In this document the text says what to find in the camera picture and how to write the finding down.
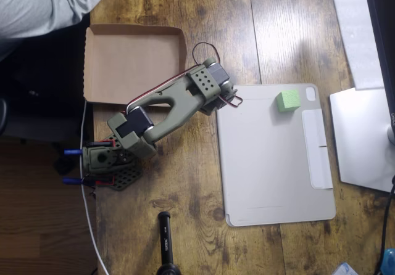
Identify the beige tablet case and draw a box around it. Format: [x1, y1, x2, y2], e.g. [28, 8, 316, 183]
[215, 83, 336, 228]

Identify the green foam cube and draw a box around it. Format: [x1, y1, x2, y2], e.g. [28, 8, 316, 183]
[275, 89, 302, 113]

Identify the black monitor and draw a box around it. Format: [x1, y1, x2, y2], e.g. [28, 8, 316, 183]
[362, 0, 395, 128]

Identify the white foam sheet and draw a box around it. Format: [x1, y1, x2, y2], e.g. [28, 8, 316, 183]
[329, 0, 386, 91]

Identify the white cable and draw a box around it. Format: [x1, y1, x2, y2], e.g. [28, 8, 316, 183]
[79, 101, 109, 275]

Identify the red black servo cable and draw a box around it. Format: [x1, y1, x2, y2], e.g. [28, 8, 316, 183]
[215, 94, 244, 108]
[192, 42, 222, 67]

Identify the blue round object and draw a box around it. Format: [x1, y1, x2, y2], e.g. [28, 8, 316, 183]
[380, 247, 395, 275]

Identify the person in grey shirt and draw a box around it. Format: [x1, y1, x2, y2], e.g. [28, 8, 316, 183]
[0, 0, 114, 62]

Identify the black cylindrical handle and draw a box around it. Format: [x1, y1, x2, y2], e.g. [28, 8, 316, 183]
[156, 211, 183, 275]

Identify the white blue packet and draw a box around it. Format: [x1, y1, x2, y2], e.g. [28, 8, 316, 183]
[333, 261, 359, 275]

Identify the brown cardboard tray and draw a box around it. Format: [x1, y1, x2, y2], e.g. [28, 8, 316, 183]
[83, 23, 187, 105]

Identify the silver monitor stand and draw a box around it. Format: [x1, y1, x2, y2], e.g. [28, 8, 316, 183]
[329, 87, 395, 194]

